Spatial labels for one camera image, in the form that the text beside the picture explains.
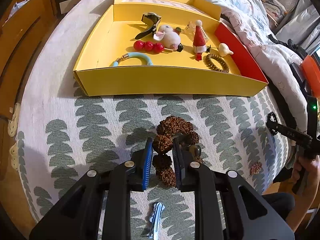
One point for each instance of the cream garlic shaped clip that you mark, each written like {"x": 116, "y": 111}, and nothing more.
{"x": 224, "y": 50}

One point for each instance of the white plush bunny clip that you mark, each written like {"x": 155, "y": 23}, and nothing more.
{"x": 170, "y": 39}

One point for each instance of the light floral duvet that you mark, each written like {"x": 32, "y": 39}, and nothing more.
{"x": 250, "y": 22}

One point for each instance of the santa hat hair clip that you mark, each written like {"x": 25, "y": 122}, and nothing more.
{"x": 199, "y": 41}

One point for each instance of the leaf patterned bed sheet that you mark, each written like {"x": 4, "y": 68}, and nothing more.
{"x": 62, "y": 133}

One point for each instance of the clear claw hair clip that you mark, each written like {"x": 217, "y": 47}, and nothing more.
{"x": 190, "y": 29}

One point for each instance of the light blue hair clip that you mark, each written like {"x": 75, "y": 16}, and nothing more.
{"x": 155, "y": 220}

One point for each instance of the yellow cardboard box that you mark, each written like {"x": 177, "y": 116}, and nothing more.
{"x": 171, "y": 73}

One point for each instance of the light blue bangle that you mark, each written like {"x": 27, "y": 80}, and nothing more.
{"x": 133, "y": 55}

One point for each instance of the black leather wristwatch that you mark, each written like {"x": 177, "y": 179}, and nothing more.
{"x": 152, "y": 20}

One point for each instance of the lower cream foam slipper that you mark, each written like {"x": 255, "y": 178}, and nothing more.
{"x": 13, "y": 151}

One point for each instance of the white plastic bag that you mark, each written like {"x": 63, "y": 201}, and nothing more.
{"x": 16, "y": 7}

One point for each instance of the cream foam slipper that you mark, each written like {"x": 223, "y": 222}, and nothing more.
{"x": 13, "y": 123}
{"x": 13, "y": 151}

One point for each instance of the black clothing pile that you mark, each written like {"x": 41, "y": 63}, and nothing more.
{"x": 289, "y": 44}

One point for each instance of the red ball hair clip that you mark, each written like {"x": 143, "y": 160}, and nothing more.
{"x": 150, "y": 47}

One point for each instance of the upper cream foam slipper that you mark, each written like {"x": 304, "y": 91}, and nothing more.
{"x": 13, "y": 123}

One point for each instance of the wooden wardrobe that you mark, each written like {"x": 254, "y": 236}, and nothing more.
{"x": 20, "y": 36}

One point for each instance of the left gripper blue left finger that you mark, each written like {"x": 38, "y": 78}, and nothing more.
{"x": 134, "y": 174}

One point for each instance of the small red gold hairpin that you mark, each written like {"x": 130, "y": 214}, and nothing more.
{"x": 255, "y": 168}

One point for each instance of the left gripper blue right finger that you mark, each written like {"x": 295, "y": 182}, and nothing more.
{"x": 190, "y": 174}

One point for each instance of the orange box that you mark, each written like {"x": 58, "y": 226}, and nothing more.
{"x": 311, "y": 73}

